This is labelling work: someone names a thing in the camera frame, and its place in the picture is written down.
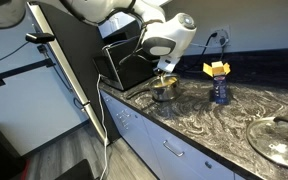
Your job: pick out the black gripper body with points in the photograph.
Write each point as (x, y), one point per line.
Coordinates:
(159, 72)

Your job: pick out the white plastic spoon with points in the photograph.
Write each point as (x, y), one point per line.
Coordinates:
(162, 79)

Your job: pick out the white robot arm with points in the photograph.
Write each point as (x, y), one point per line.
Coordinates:
(167, 39)

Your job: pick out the glass pot lid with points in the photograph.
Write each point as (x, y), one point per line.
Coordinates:
(269, 137)

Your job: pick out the stainless steel saucepan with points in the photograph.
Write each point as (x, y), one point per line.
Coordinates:
(161, 93)

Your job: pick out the black steel microwave oven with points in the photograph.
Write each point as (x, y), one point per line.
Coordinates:
(121, 63)

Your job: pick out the blue pasta box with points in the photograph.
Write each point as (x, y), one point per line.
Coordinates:
(218, 71)

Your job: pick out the white cabinet front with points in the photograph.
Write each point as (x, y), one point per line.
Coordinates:
(169, 157)

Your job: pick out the white wall outlet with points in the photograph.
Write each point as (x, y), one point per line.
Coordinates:
(222, 36)

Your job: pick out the silver drawer handle middle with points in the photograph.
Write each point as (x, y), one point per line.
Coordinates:
(169, 147)

